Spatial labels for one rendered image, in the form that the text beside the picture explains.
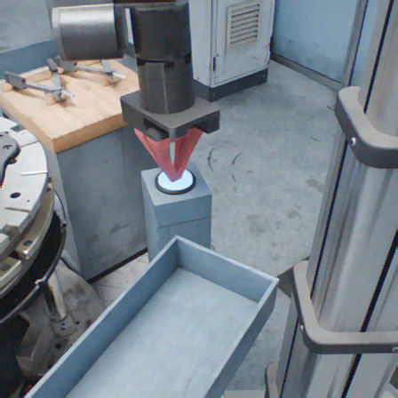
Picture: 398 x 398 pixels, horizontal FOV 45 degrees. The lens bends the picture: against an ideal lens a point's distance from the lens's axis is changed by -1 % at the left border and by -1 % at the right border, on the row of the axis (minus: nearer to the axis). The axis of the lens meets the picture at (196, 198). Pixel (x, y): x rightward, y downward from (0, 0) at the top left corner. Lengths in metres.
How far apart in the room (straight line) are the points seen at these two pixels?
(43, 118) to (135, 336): 0.35
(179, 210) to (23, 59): 0.47
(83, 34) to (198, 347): 0.30
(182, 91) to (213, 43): 2.29
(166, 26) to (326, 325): 0.36
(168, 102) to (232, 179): 1.83
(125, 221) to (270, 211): 1.42
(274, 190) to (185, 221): 1.70
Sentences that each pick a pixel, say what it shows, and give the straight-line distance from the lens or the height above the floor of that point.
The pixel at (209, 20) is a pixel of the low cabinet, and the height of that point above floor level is 0.49.
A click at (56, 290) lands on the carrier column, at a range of 0.70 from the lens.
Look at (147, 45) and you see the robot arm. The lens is 0.48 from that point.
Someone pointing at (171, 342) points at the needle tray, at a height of 1.03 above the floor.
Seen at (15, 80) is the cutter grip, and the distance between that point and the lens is 0.74.
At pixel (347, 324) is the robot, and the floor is 0.93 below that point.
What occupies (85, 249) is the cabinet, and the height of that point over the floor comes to 0.86.
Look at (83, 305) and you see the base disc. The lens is 0.77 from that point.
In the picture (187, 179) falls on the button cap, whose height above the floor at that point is 1.04.
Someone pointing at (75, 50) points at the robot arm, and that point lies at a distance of 0.49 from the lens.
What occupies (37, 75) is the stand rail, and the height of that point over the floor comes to 1.07.
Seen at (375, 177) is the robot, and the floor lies 1.14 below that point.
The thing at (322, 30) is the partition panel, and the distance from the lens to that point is 2.99.
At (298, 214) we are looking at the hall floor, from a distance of 2.16.
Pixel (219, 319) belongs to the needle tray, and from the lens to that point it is 0.45.
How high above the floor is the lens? 1.39
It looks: 39 degrees down
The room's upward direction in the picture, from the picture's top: straight up
